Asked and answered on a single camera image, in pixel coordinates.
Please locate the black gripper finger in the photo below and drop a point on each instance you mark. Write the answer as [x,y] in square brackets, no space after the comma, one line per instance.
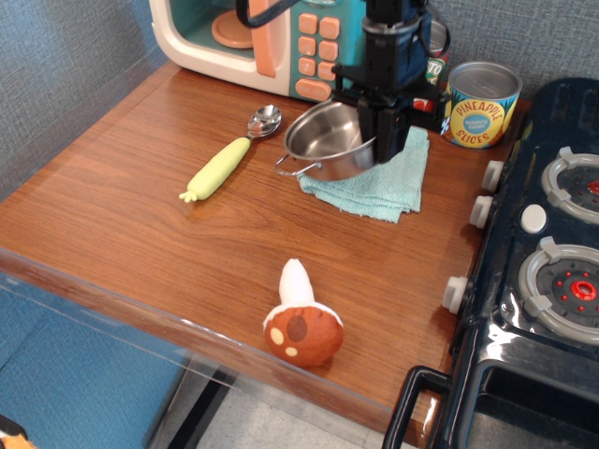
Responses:
[366,119]
[392,131]

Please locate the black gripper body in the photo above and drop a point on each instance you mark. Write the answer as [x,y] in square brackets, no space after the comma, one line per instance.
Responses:
[393,62]

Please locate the silver metal pot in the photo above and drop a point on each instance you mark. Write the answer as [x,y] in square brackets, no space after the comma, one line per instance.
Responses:
[325,143]

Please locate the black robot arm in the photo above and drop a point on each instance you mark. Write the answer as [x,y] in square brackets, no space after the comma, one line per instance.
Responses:
[390,12]

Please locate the light blue rag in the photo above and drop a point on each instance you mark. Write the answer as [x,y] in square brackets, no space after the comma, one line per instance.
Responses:
[384,192]

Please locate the tomato sauce can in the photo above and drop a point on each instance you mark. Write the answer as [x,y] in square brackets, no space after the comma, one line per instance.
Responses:
[438,50]

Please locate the toy microwave oven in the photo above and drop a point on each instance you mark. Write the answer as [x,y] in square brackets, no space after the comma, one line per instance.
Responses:
[293,55]

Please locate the pineapple slices can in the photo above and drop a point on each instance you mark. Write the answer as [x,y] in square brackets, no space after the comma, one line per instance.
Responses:
[483,98]

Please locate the plush brown mushroom toy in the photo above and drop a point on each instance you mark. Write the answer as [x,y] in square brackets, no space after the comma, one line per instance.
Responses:
[300,330]

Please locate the black toy stove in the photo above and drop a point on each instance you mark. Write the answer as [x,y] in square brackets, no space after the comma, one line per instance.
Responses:
[525,350]

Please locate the spoon with green handle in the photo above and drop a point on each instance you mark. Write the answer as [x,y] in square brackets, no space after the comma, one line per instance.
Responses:
[208,179]

